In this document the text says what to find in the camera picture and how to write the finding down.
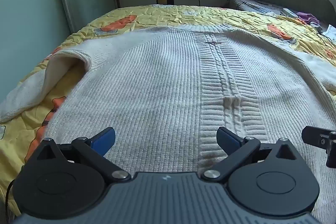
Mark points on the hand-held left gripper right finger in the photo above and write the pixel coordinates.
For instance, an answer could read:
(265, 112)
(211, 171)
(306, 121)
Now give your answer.
(227, 141)

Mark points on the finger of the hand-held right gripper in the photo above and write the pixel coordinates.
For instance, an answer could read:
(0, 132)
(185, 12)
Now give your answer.
(313, 137)

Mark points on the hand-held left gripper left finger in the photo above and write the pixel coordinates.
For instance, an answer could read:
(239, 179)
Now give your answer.
(105, 138)

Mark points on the white knit sweater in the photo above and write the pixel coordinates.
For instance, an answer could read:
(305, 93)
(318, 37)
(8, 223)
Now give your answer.
(157, 82)

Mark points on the white printed cloth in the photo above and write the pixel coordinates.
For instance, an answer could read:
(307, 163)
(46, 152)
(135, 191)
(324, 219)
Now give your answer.
(330, 33)

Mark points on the purple cloth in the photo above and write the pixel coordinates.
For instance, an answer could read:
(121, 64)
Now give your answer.
(308, 18)

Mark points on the white remote control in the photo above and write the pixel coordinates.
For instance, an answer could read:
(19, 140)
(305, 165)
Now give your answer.
(290, 13)

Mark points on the yellow carrot print bedspread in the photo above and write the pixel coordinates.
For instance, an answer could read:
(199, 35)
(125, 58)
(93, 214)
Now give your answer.
(168, 16)

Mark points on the patterned grey pillow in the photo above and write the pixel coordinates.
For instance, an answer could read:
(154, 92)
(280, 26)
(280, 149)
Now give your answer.
(252, 5)

